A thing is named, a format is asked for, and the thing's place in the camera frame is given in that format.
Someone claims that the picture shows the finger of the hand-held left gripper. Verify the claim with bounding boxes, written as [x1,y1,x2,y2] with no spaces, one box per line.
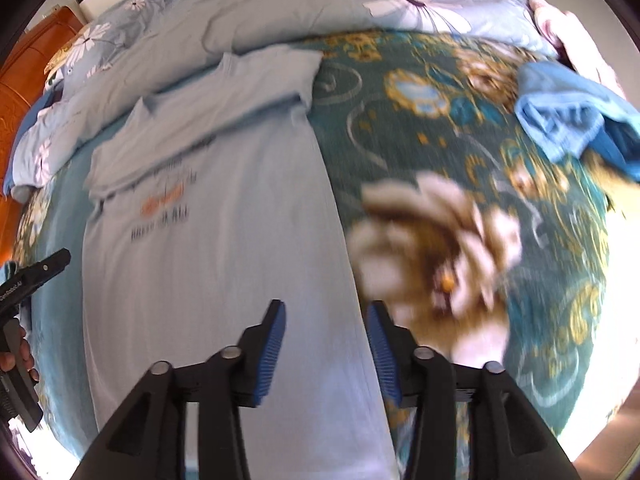
[15,249,72,281]

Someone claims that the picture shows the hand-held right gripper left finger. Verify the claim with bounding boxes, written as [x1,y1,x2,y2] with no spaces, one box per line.
[70,299,288,480]

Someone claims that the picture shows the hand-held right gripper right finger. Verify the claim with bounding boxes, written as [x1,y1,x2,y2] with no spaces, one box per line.
[366,301,581,480]

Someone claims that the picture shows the light blue printed t-shirt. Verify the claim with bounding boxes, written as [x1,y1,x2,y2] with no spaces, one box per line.
[81,45,401,480]

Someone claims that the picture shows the person's left hand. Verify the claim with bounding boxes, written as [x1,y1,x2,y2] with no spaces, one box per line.
[0,327,41,385]

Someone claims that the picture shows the wooden headboard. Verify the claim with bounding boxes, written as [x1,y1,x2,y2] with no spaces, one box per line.
[0,7,83,261]

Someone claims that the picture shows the teal floral blanket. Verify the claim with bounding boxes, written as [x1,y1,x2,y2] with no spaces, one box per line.
[10,30,632,480]

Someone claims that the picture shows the blue cloth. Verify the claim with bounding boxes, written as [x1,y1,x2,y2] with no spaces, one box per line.
[515,62,640,183]

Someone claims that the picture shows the light blue floral duvet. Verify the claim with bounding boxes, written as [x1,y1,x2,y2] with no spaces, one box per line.
[12,0,558,201]

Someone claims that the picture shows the pink cloth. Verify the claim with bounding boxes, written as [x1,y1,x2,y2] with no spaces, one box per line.
[529,0,628,101]

